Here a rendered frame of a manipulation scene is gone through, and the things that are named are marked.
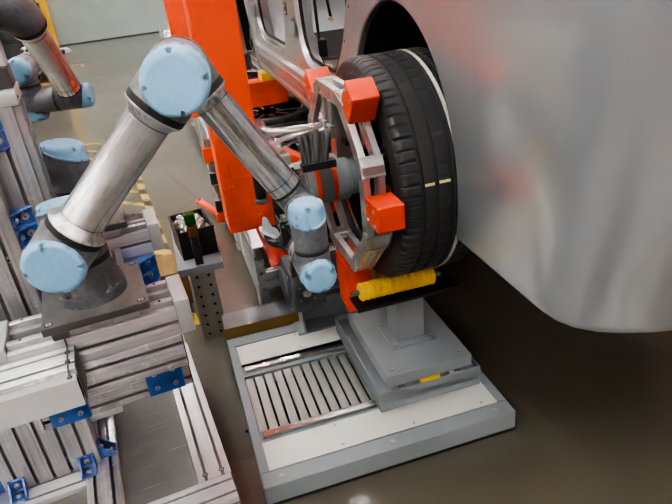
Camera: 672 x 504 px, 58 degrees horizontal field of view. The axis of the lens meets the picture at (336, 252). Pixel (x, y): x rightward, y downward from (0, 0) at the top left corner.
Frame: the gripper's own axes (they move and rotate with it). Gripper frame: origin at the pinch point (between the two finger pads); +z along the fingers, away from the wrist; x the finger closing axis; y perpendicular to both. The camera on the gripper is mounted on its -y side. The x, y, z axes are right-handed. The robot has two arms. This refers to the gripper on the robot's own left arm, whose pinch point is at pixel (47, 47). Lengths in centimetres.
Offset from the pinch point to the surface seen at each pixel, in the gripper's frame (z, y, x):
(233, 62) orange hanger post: -17, 1, 63
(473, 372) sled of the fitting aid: -76, 91, 140
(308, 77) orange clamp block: -41, 1, 86
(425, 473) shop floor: -100, 109, 118
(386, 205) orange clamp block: -95, 22, 100
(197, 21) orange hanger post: -18, -12, 52
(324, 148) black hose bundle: -82, 11, 86
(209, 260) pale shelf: -23, 72, 52
